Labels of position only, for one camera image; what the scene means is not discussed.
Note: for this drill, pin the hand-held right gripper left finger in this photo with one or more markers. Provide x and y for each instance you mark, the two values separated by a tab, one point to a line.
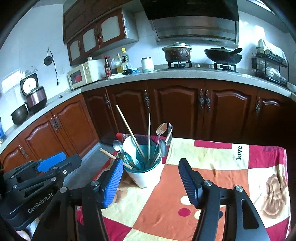
113	183

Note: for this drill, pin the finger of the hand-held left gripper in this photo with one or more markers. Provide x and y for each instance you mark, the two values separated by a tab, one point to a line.
52	160
69	165

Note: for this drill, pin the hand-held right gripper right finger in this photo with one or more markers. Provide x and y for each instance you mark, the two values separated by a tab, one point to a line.
187	180

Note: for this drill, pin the metal fork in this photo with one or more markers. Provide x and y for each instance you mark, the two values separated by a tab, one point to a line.
170	133
120	154

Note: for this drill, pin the white butterfly utensil holder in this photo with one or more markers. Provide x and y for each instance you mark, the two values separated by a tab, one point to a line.
145	178

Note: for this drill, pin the small metal spoon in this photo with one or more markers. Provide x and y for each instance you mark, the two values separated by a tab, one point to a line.
116	145

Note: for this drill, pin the white ceramic soup spoon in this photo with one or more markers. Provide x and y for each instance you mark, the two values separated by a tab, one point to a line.
130	148

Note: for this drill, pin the dull metal spoon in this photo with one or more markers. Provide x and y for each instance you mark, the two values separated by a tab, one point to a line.
163	147

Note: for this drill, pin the large shiny metal spoon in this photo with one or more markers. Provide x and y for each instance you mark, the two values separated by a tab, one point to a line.
161	129

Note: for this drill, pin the white chopstick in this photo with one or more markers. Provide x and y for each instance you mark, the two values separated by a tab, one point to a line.
126	125

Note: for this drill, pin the printed patchwork blanket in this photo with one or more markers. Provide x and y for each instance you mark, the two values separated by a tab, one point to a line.
231	176

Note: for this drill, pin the dark metal bowl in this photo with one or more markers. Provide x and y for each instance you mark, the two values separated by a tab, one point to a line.
19	114

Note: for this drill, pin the open rice cooker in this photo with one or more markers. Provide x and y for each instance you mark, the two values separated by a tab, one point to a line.
37	99

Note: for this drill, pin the dark wooden base cabinets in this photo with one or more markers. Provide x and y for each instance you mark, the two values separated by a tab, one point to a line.
180	109

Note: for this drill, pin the cream microwave oven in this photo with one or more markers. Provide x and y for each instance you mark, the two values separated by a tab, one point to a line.
85	74

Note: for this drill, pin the white cloth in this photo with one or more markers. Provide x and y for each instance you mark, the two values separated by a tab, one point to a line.
115	76

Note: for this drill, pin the brown glass bottle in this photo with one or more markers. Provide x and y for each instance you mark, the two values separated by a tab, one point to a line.
107	69

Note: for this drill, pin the clear oil bottle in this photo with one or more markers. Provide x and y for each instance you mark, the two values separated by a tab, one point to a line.
119	67

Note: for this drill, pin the gas stove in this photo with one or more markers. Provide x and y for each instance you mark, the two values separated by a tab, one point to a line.
201	67

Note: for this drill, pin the white canister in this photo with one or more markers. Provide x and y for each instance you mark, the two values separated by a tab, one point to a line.
148	64

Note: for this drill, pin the metal stock pot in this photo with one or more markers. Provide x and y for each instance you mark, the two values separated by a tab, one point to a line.
177	54

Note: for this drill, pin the black wok with lid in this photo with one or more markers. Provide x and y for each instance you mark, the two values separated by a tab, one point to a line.
222	58

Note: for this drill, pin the steel range hood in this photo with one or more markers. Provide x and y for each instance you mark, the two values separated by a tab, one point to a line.
192	27

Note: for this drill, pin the wooden glass-door wall cabinets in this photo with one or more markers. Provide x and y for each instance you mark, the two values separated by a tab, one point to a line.
81	14

